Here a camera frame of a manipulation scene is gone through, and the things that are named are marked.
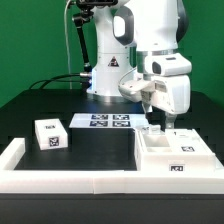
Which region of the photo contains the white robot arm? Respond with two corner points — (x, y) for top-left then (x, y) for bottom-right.
(87, 0), (192, 129)

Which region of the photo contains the white cabinet body box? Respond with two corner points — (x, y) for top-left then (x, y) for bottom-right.
(134, 129), (216, 174)

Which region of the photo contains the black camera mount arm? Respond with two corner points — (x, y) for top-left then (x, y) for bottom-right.
(72, 0), (118, 72)

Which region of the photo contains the small white cabinet top block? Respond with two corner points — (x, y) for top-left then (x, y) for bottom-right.
(34, 118), (68, 150)

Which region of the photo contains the white base tag plate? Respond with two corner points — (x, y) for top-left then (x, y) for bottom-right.
(69, 113), (148, 128)

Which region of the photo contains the white cabinet door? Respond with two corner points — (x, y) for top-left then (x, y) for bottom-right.
(141, 125), (161, 134)
(165, 129), (209, 155)

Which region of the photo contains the white cable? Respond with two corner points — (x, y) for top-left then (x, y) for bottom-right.
(63, 0), (74, 90)

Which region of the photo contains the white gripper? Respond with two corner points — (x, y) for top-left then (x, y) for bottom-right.
(141, 53), (192, 129)

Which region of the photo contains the black cable bundle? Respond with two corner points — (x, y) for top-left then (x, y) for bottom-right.
(29, 73), (92, 90)

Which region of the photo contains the white U-shaped fence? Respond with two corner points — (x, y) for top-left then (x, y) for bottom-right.
(0, 138), (224, 194)

